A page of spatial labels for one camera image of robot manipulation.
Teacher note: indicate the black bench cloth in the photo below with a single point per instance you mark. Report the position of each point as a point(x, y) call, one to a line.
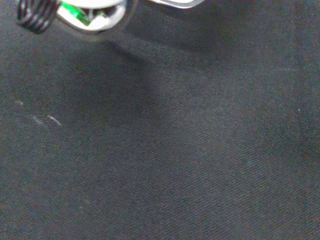
point(160, 140)

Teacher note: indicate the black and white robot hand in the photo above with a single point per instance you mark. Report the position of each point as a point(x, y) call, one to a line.
point(100, 17)

